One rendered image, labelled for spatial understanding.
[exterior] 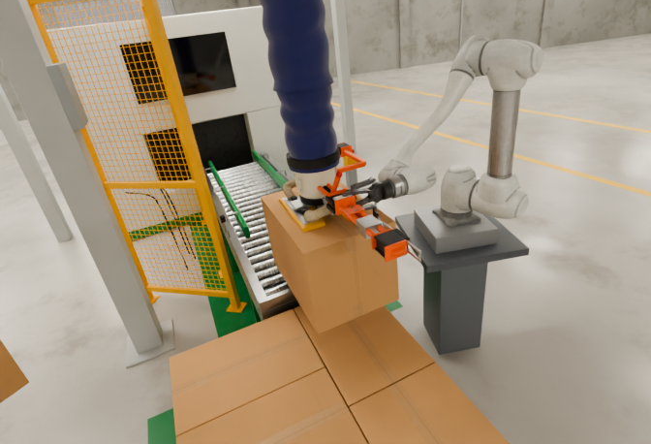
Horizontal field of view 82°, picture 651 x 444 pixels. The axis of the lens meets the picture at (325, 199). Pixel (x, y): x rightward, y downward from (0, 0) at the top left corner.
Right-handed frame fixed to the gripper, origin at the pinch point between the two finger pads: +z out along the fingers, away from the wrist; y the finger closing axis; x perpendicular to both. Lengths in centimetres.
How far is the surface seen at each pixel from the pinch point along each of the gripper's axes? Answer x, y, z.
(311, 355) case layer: -2, 65, 23
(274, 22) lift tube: 20, -63, 9
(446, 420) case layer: -51, 66, -7
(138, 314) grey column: 102, 89, 101
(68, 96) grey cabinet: 99, -43, 91
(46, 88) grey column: 101, -48, 98
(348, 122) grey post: 317, 64, -159
